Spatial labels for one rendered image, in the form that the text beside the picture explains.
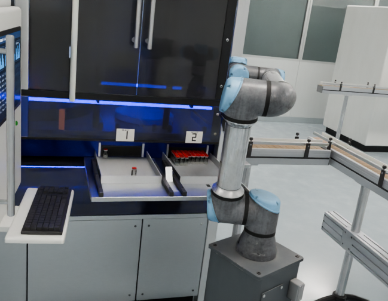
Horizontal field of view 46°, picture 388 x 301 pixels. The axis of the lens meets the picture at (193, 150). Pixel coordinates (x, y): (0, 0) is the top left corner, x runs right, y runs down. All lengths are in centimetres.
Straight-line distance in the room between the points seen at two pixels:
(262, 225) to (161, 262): 98
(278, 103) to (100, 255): 135
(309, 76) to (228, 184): 636
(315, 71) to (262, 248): 637
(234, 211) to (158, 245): 90
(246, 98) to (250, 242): 54
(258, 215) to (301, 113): 636
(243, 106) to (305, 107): 651
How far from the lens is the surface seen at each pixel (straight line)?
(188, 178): 201
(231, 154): 150
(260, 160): 254
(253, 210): 161
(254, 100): 142
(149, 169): 214
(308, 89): 787
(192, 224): 242
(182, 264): 253
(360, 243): 262
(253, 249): 166
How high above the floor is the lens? 161
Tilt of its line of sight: 17 degrees down
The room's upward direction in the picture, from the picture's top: 7 degrees clockwise
